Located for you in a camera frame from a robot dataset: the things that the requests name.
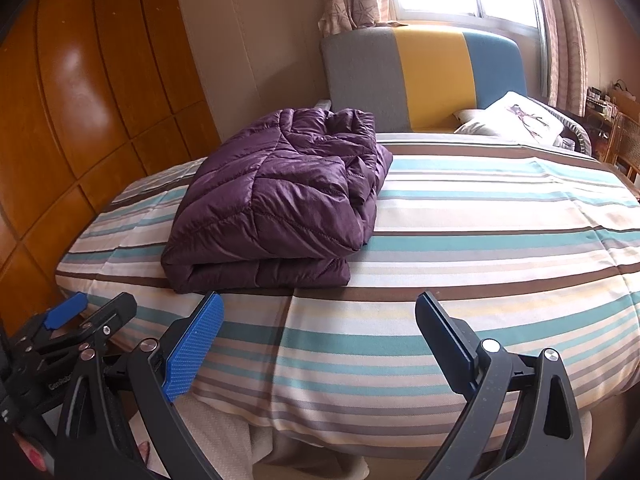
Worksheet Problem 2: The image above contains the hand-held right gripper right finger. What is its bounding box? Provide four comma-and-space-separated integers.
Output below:
415, 291, 586, 480

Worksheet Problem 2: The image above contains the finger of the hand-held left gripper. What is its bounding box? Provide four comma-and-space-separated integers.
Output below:
74, 292, 139, 362
10, 291, 89, 357

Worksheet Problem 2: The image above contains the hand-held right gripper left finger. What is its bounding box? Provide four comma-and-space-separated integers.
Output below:
55, 291, 225, 480

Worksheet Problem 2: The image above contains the purple puffer jacket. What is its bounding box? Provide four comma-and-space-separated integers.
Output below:
160, 107, 395, 295

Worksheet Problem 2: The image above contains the person's left hand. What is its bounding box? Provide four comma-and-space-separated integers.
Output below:
14, 434, 54, 472

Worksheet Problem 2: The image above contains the striped bed quilt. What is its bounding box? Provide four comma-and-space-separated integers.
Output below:
54, 131, 640, 450

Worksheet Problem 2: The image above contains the wooden wardrobe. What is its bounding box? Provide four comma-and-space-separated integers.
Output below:
0, 0, 224, 333

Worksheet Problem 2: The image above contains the grey pillow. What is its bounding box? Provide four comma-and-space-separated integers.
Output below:
452, 108, 501, 136

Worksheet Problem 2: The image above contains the white printed pillow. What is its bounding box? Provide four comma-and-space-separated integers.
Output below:
479, 91, 572, 147

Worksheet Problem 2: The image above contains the wicker chair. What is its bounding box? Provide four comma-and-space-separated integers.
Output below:
601, 111, 640, 184

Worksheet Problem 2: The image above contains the grey yellow blue headboard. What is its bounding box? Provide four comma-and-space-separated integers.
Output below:
320, 25, 529, 134

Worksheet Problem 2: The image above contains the cluttered wooden desk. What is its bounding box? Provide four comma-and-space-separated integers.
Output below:
584, 79, 638, 122

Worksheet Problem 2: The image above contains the grey mesh bed rail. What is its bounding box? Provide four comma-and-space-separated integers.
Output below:
545, 105, 597, 157

